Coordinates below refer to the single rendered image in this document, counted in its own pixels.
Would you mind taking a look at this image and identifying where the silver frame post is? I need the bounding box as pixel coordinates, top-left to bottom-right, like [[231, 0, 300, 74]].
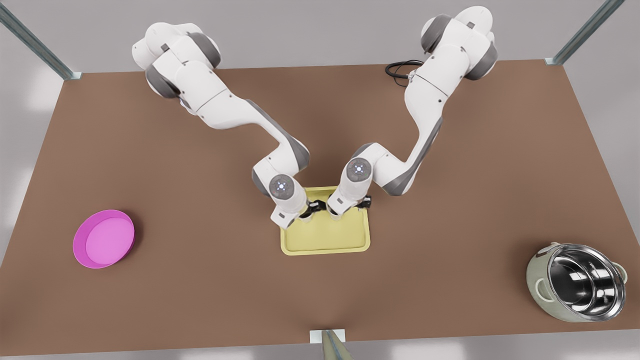
[[0, 4, 82, 81], [309, 329, 354, 360], [545, 0, 626, 66]]

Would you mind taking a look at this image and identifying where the yellow rectangular tray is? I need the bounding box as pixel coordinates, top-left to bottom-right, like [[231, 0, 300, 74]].
[[280, 186, 371, 256]]

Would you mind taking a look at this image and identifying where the pale green steel-lined pot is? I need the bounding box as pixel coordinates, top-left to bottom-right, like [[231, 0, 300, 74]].
[[526, 242, 628, 323]]

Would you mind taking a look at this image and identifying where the black cable loop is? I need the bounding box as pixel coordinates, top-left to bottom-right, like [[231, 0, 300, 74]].
[[385, 60, 426, 87]]

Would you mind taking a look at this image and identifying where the pink round bowl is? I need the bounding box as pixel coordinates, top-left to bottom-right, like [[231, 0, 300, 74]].
[[73, 209, 136, 269]]

